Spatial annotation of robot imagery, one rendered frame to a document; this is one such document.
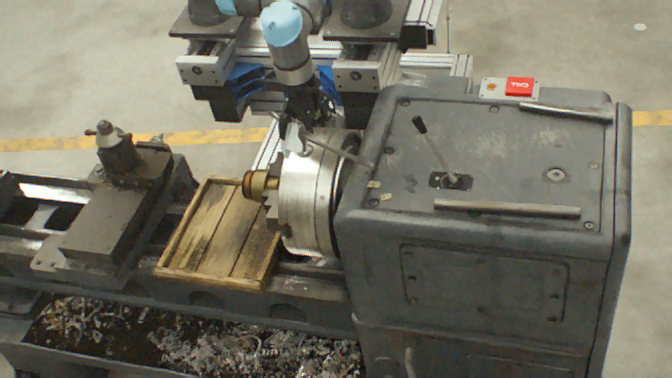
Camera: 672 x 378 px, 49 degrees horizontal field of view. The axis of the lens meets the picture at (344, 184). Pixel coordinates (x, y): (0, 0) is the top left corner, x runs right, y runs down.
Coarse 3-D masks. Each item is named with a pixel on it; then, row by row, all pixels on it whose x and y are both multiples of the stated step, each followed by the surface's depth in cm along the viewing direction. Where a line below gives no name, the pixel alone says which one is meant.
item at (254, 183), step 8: (248, 176) 182; (256, 176) 181; (264, 176) 180; (272, 176) 182; (248, 184) 181; (256, 184) 180; (264, 184) 179; (272, 184) 180; (248, 192) 182; (256, 192) 180; (256, 200) 182
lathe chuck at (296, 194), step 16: (304, 128) 176; (320, 128) 176; (288, 160) 167; (304, 160) 166; (320, 160) 165; (288, 176) 166; (304, 176) 165; (288, 192) 165; (304, 192) 164; (288, 208) 166; (304, 208) 165; (288, 224) 167; (304, 224) 166; (288, 240) 171; (304, 240) 169; (320, 256) 176
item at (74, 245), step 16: (144, 144) 219; (160, 144) 218; (96, 192) 207; (112, 192) 207; (128, 192) 206; (144, 192) 205; (96, 208) 203; (112, 208) 202; (128, 208) 201; (144, 208) 205; (80, 224) 199; (96, 224) 199; (112, 224) 198; (128, 224) 197; (64, 240) 196; (80, 240) 195; (96, 240) 194; (112, 240) 194; (128, 240) 199; (64, 256) 197; (80, 256) 196; (96, 256) 193; (112, 256) 191
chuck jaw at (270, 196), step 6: (264, 192) 179; (270, 192) 178; (276, 192) 178; (264, 198) 178; (270, 198) 177; (276, 198) 176; (264, 204) 179; (270, 204) 175; (276, 204) 174; (270, 210) 173; (276, 210) 173; (270, 216) 171; (276, 216) 171; (270, 222) 172; (276, 222) 171; (270, 228) 173; (276, 228) 172; (282, 228) 170; (288, 228) 169; (282, 234) 171; (288, 234) 170
